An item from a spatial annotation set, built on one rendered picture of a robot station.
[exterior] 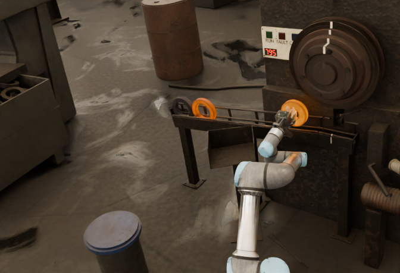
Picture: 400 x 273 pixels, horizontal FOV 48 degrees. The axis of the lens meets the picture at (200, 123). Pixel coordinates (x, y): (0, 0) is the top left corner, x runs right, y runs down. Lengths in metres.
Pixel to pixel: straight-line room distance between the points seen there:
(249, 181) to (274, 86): 0.91
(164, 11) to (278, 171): 3.22
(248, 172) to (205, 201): 1.32
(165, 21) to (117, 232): 2.91
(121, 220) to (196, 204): 0.81
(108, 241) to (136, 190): 1.08
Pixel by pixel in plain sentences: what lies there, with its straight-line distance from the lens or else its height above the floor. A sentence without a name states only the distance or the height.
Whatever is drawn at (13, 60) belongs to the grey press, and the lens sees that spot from 4.39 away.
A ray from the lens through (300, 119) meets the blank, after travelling 2.54.
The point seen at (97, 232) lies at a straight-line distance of 2.60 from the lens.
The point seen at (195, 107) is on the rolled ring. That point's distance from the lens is 3.05.
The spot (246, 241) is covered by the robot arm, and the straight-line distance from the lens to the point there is 2.01.
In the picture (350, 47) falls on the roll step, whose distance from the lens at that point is 2.26.
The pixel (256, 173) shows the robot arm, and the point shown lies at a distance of 2.00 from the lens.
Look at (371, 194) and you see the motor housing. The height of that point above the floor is 0.51.
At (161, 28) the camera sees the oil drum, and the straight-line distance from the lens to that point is 5.00.
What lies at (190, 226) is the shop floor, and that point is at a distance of 3.11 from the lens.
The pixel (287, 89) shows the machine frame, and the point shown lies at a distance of 2.71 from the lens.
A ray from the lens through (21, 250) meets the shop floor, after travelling 3.42.
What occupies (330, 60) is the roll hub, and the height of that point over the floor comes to 1.18.
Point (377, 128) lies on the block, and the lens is 2.46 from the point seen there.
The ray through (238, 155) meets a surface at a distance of 2.63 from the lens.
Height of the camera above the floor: 2.07
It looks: 29 degrees down
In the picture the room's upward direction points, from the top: 9 degrees counter-clockwise
